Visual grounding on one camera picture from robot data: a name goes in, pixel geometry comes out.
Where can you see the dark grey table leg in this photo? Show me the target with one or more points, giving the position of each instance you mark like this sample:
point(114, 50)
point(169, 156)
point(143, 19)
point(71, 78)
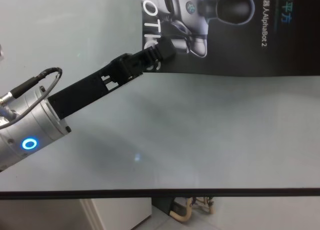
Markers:
point(162, 203)

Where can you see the beige tube frame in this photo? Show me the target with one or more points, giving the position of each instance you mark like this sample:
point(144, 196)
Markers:
point(212, 208)

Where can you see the black robot poster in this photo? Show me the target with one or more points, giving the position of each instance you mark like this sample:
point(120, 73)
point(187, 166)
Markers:
point(237, 39)

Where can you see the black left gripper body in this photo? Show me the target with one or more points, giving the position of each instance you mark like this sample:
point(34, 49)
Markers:
point(75, 99)

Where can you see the grey metal box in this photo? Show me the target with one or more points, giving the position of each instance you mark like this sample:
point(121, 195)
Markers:
point(1, 53)

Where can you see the black table edge frame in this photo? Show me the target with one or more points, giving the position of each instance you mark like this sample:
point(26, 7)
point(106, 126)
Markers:
point(160, 193)

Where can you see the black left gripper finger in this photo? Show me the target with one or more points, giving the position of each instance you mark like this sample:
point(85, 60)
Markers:
point(165, 49)

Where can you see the white cabinet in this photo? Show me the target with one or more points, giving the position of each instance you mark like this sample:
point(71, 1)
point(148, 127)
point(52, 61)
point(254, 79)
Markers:
point(120, 215)

